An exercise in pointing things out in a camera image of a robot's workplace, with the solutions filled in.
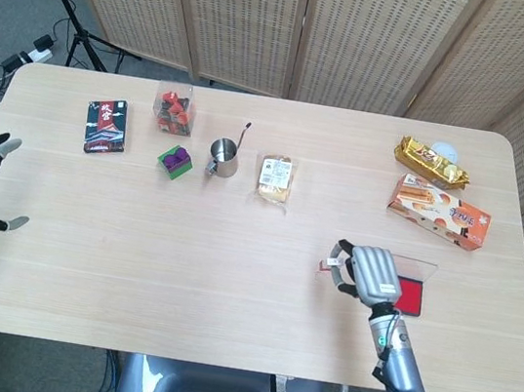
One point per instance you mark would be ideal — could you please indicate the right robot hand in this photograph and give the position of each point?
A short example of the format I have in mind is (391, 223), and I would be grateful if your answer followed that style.
(376, 272)

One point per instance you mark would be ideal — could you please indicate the white and red stamp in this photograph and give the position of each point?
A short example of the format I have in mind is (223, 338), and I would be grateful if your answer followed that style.
(328, 265)

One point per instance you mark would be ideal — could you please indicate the red ink pad clear lid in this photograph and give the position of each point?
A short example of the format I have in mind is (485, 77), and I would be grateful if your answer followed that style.
(411, 294)

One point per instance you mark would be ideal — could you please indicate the orange biscuit box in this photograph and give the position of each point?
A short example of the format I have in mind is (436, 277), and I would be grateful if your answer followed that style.
(437, 212)

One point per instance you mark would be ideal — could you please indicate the gold foil snack package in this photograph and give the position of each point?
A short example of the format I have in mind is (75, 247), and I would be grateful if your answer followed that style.
(430, 162)

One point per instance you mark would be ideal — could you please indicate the bread in clear wrapper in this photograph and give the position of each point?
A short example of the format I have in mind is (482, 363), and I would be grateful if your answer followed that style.
(275, 178)

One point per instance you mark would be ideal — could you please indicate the white round disc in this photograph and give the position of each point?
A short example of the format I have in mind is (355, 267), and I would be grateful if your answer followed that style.
(446, 151)

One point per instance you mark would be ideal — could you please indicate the dark printed palace card box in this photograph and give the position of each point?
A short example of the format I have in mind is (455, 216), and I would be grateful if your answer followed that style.
(107, 126)

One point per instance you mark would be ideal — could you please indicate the stainless steel spouted pitcher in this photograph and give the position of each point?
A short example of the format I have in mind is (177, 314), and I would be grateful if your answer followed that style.
(224, 153)

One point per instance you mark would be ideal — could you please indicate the black tripod stand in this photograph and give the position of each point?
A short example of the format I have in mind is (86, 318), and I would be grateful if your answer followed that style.
(76, 27)

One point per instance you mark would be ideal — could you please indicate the green and purple toy block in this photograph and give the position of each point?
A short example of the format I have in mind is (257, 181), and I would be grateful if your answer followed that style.
(175, 162)

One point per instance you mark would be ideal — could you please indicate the clear box with orange toys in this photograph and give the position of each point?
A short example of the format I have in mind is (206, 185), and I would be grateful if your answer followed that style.
(176, 109)

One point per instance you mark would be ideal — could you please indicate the wicker folding screen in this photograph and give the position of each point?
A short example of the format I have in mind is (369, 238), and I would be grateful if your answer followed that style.
(317, 27)

